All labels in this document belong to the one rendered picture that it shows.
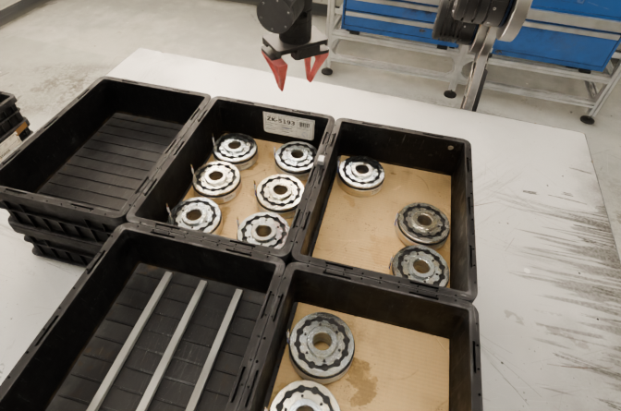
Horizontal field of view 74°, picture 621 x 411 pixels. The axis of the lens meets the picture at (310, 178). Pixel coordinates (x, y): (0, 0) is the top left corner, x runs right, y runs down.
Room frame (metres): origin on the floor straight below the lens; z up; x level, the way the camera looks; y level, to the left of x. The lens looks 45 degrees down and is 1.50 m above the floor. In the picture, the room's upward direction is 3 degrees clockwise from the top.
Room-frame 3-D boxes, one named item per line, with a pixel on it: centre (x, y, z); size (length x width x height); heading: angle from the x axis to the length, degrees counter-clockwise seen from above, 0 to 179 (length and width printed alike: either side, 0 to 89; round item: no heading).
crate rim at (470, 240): (0.54, -0.16, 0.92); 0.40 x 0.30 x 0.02; 168
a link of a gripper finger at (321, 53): (0.70, 0.02, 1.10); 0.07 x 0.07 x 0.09; 33
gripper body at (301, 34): (0.69, 0.04, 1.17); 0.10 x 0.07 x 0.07; 123
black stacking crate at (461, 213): (0.54, -0.16, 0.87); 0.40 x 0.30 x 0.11; 168
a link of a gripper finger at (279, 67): (0.68, 0.05, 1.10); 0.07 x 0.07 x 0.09; 33
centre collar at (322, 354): (0.27, -0.03, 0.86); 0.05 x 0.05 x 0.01
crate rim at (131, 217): (0.60, 0.13, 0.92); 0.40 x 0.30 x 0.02; 168
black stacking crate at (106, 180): (0.67, 0.43, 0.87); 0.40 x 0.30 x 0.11; 168
